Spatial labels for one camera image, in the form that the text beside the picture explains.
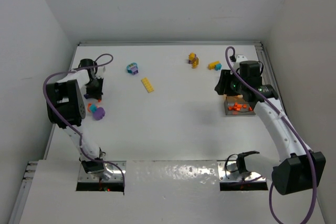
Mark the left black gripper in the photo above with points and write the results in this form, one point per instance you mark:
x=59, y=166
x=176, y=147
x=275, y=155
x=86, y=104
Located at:
x=94, y=92

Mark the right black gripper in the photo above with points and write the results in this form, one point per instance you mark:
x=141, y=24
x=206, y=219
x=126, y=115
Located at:
x=223, y=83

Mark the teal lego brick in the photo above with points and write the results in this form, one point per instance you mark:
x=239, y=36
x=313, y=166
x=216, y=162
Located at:
x=92, y=107

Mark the orange lego brick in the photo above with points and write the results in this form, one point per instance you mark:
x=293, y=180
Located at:
x=237, y=107

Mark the purple round lego block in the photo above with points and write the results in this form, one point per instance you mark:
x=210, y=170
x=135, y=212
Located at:
x=99, y=113

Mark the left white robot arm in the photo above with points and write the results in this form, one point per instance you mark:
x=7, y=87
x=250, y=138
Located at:
x=66, y=109

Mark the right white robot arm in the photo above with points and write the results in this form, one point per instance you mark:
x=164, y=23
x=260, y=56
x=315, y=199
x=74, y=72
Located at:
x=297, y=166

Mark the yellow and teal lego block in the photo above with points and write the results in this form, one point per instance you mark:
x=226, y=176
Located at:
x=216, y=65

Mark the grey clear plastic container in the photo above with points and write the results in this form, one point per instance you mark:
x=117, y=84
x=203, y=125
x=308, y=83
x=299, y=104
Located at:
x=230, y=101

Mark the teal and purple lego cluster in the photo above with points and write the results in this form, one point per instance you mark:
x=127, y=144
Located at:
x=132, y=68

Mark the yellow purple striped lego figure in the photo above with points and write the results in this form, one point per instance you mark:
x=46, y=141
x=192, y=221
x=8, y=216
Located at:
x=193, y=60

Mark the yellow flat lego plate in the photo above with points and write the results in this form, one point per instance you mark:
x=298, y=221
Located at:
x=148, y=86

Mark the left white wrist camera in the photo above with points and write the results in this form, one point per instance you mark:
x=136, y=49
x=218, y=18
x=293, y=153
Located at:
x=101, y=71

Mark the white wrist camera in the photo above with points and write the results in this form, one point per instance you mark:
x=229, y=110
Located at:
x=236, y=58
x=101, y=71

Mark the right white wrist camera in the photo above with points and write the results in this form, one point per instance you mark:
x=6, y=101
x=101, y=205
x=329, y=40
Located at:
x=236, y=58

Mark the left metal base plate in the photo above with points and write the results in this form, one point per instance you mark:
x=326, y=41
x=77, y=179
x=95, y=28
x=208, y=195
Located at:
x=111, y=174

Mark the metal base plate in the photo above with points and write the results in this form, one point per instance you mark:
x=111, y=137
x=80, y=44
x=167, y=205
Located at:
x=111, y=174
x=227, y=174

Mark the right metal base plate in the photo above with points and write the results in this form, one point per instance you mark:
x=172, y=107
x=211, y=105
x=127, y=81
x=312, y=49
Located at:
x=227, y=174

